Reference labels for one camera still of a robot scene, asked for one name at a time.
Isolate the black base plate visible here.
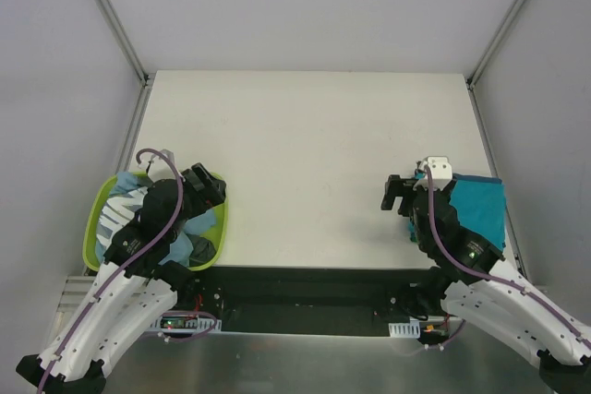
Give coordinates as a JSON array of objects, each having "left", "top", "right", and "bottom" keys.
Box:
[{"left": 174, "top": 267, "right": 450, "bottom": 337}]

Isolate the light blue t-shirt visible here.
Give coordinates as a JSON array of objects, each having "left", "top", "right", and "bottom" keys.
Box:
[{"left": 93, "top": 172, "right": 218, "bottom": 268}]

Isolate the white cable duct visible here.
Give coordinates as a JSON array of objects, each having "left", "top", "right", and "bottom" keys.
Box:
[
  {"left": 146, "top": 315, "right": 222, "bottom": 334},
  {"left": 388, "top": 321, "right": 421, "bottom": 339}
]

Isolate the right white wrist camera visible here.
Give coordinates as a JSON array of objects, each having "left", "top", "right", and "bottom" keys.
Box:
[{"left": 416, "top": 156, "right": 452, "bottom": 191}]

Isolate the left white cable duct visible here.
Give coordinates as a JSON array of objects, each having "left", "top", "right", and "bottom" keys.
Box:
[{"left": 146, "top": 315, "right": 222, "bottom": 334}]

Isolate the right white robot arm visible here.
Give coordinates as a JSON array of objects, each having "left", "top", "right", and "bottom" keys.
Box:
[{"left": 380, "top": 174, "right": 590, "bottom": 393}]

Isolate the aluminium frame post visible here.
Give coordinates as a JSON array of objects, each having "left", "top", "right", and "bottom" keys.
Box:
[
  {"left": 94, "top": 0, "right": 151, "bottom": 87},
  {"left": 464, "top": 0, "right": 560, "bottom": 90}
]

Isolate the dark grey t-shirt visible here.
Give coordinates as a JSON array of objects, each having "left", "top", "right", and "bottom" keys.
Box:
[{"left": 188, "top": 235, "right": 218, "bottom": 269}]

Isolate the right aluminium frame post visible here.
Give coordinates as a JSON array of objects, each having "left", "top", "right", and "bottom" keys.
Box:
[{"left": 464, "top": 0, "right": 560, "bottom": 90}]

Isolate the right white cable duct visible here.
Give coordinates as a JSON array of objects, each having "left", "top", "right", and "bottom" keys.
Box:
[{"left": 388, "top": 321, "right": 421, "bottom": 339}]

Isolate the folded teal t-shirt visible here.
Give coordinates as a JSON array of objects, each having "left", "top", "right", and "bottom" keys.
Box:
[{"left": 405, "top": 173, "right": 508, "bottom": 250}]

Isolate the left aluminium frame post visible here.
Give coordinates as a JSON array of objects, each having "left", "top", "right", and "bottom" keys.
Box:
[{"left": 94, "top": 0, "right": 151, "bottom": 87}]

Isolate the green plastic basket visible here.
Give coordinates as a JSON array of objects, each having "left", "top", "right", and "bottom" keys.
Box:
[{"left": 82, "top": 173, "right": 228, "bottom": 271}]

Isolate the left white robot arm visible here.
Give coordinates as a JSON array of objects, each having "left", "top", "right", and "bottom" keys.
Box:
[{"left": 16, "top": 163, "right": 226, "bottom": 393}]

